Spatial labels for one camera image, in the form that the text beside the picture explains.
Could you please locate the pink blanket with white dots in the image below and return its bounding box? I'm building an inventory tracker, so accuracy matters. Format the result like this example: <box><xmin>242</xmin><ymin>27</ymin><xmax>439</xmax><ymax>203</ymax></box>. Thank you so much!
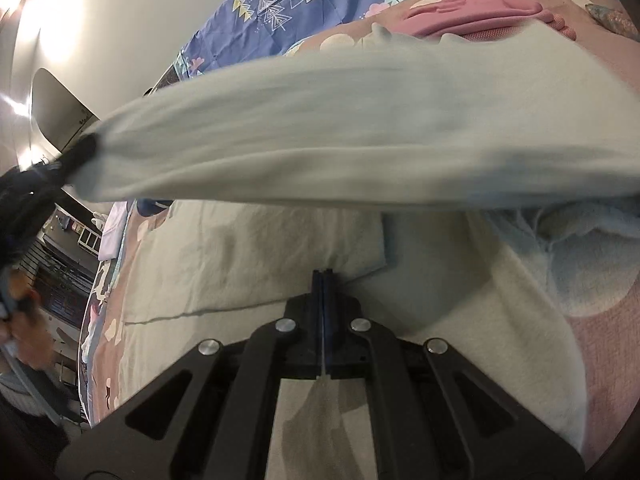
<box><xmin>75</xmin><ymin>0</ymin><xmax>640</xmax><ymax>471</ymax></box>

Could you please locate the pink garment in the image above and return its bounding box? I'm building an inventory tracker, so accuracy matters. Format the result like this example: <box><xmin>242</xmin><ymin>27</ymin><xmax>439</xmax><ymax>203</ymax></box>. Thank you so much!
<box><xmin>395</xmin><ymin>0</ymin><xmax>581</xmax><ymax>42</ymax></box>

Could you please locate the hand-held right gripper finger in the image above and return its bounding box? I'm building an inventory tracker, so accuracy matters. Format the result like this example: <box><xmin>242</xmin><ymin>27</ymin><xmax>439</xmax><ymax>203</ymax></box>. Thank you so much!
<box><xmin>54</xmin><ymin>270</ymin><xmax>326</xmax><ymax>480</ymax></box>
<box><xmin>324</xmin><ymin>270</ymin><xmax>587</xmax><ymax>480</ymax></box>

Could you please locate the lilac folded cloth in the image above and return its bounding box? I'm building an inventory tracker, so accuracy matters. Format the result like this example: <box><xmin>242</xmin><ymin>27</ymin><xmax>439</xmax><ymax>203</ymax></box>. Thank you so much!
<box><xmin>99</xmin><ymin>202</ymin><xmax>132</xmax><ymax>262</ymax></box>

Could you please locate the light grey shirt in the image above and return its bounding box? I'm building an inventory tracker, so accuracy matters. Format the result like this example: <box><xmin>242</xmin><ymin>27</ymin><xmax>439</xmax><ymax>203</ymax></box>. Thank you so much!
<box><xmin>65</xmin><ymin>25</ymin><xmax>640</xmax><ymax>480</ymax></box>

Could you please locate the blue sheet with triangle print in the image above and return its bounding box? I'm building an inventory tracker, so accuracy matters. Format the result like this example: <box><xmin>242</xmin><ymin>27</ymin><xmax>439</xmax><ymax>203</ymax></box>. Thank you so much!
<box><xmin>172</xmin><ymin>0</ymin><xmax>437</xmax><ymax>80</ymax></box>

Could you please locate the shiny sequined cloth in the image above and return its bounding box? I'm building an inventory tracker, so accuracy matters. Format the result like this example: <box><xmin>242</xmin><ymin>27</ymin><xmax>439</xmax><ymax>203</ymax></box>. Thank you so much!
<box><xmin>582</xmin><ymin>2</ymin><xmax>640</xmax><ymax>37</ymax></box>

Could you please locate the person's left hand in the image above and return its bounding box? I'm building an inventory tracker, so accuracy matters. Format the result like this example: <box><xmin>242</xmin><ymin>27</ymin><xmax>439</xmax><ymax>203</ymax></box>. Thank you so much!
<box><xmin>7</xmin><ymin>285</ymin><xmax>57</xmax><ymax>372</ymax></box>

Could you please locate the dark blue crumpled cloth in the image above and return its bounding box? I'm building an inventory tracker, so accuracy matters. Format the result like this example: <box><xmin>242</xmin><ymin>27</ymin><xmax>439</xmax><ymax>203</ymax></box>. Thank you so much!
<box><xmin>135</xmin><ymin>199</ymin><xmax>174</xmax><ymax>217</ymax></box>

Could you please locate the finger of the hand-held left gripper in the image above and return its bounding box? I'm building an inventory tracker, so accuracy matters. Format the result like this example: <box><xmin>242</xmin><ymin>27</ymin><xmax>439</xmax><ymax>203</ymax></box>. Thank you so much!
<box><xmin>54</xmin><ymin>135</ymin><xmax>99</xmax><ymax>182</ymax></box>

